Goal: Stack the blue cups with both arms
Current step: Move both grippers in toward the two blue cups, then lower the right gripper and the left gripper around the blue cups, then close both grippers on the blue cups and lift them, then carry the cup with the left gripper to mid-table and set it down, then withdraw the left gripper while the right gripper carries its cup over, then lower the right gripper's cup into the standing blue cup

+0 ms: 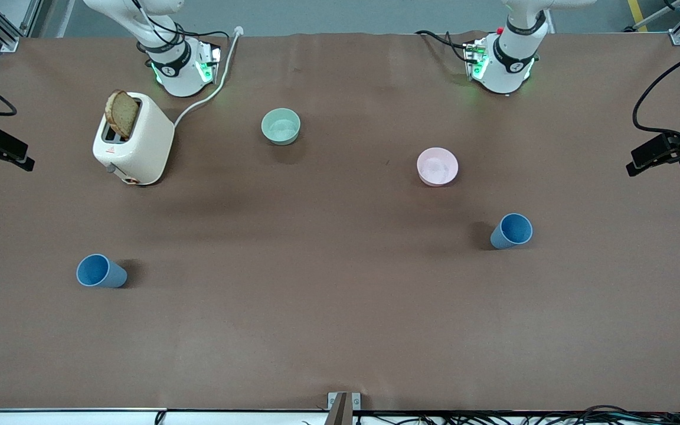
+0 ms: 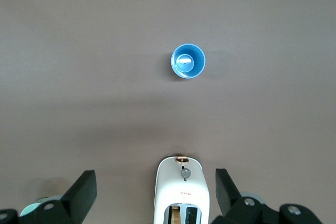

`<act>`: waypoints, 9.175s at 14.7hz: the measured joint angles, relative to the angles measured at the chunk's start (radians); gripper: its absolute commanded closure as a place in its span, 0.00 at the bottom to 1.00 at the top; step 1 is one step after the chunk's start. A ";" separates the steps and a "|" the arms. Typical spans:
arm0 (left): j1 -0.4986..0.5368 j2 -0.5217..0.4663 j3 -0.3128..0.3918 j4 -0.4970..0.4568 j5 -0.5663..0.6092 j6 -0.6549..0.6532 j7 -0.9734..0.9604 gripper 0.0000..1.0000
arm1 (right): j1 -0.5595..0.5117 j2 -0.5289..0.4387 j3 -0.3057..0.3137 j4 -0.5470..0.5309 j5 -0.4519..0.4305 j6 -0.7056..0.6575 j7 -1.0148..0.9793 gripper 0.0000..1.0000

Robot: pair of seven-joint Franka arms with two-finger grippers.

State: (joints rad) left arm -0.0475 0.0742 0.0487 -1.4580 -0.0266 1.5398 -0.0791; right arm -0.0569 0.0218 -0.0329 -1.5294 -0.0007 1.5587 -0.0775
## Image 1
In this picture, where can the brown bread slice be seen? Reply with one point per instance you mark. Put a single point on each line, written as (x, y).
(121, 113)

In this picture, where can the metal table edge bracket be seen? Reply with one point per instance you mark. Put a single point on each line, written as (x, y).
(343, 404)

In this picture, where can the blue plastic cup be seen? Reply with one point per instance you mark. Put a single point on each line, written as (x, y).
(511, 231)
(101, 273)

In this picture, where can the cream white toaster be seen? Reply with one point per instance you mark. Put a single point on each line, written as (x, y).
(148, 144)

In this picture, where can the pink bowl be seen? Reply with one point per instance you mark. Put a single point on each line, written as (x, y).
(437, 167)

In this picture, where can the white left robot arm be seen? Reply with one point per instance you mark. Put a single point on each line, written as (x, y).
(508, 74)

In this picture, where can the white table edge rail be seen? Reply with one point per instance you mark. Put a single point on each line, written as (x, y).
(80, 419)

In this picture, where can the mint green bowl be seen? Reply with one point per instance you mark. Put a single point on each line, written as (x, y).
(281, 127)

